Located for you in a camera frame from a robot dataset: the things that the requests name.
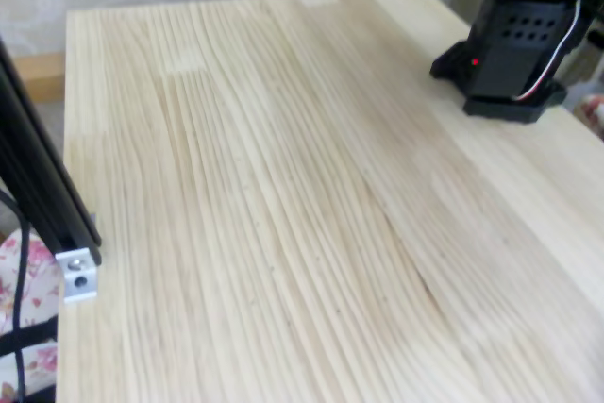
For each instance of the light wooden baseboard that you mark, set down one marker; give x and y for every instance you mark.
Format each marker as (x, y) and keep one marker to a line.
(40, 75)

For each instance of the aluminium extrusion post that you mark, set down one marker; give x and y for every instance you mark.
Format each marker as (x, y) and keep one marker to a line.
(38, 176)

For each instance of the silver corner bracket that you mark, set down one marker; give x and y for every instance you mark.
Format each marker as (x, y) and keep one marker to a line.
(78, 278)

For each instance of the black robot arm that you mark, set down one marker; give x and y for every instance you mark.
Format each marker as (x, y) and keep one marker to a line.
(500, 63)

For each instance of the floral fabric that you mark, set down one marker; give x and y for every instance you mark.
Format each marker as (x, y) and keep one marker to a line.
(593, 112)
(40, 280)

